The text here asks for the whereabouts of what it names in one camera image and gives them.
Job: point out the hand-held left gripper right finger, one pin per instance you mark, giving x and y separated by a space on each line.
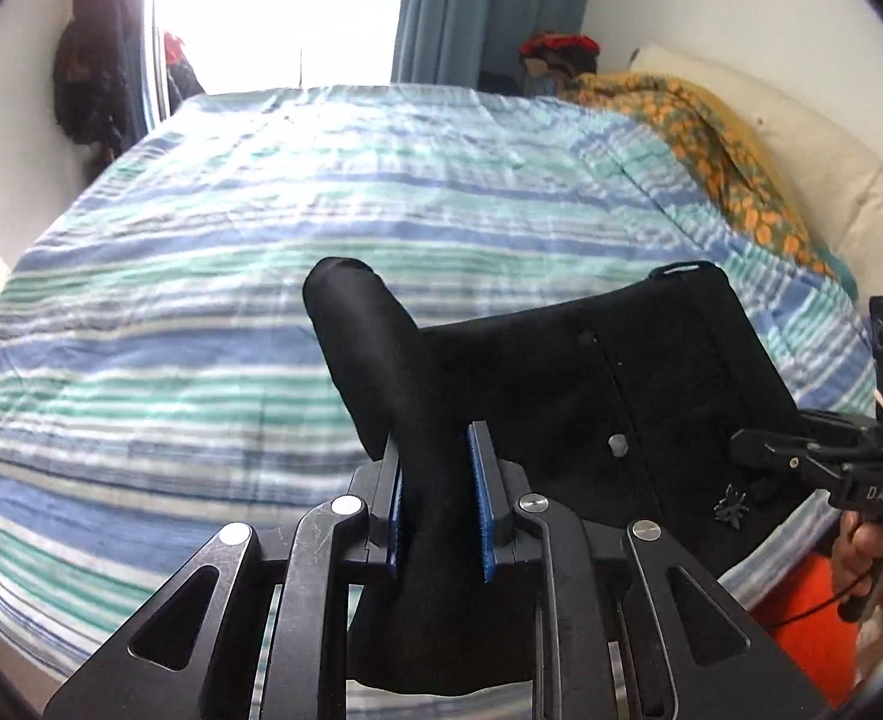
482 495

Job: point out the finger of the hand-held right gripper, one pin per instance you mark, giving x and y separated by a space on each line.
779 450
843 426

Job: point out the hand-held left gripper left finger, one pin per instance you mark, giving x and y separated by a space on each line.
392 517

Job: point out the black polo shirt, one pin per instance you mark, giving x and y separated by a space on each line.
561 360

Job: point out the person's right hand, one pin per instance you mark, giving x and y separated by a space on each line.
861 547

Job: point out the orange cloth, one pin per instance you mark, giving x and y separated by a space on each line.
801 645

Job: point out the cream pillow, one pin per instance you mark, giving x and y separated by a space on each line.
824 157

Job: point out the striped bed sheet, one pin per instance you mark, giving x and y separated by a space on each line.
186 300

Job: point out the orange floral blanket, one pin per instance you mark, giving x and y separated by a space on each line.
711 142

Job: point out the red and dark clothes pile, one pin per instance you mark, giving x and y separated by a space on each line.
557 60

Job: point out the blue curtain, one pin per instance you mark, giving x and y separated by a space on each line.
486 7

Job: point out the red cloth by window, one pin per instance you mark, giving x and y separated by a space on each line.
178 67

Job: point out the bright window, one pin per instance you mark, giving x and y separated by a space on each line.
276 7

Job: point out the dark hanging clothes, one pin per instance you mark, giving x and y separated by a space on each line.
96 75

